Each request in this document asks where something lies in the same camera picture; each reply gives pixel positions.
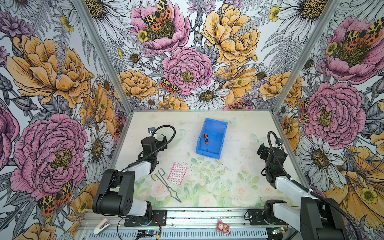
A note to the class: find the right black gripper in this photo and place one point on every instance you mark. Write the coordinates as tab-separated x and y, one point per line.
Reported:
265	152

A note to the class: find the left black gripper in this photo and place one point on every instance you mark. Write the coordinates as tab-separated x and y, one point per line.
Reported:
161	143

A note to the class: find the orange black screwdriver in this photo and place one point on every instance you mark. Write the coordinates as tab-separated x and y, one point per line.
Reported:
206	138

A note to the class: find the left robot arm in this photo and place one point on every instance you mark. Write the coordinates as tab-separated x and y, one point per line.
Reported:
115	194

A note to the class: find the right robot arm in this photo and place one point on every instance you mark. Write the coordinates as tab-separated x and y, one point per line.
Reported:
315	218

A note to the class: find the blue plastic bin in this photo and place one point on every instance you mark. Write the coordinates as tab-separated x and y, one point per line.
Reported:
216	131

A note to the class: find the pink patterned packet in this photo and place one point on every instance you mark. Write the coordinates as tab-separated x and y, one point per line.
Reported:
177	174

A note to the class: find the right green circuit board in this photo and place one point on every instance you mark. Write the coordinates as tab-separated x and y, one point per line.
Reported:
280	230

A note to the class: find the green circuit board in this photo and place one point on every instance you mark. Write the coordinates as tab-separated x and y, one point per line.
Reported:
149	233
280	230

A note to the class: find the pink toy figure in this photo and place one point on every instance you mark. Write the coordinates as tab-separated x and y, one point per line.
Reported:
222	227

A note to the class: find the left green circuit board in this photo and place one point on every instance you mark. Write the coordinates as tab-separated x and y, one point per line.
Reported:
149	233

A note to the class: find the white stapler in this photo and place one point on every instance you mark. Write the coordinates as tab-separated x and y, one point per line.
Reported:
102	226

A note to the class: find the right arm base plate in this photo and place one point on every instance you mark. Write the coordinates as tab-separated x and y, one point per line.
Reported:
256	217

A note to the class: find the metal wire tongs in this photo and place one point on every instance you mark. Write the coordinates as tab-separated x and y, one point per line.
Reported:
160	176

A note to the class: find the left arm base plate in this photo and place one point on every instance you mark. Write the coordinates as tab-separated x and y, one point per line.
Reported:
157	218

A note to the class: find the aluminium front rail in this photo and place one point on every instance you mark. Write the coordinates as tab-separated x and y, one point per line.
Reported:
189	224

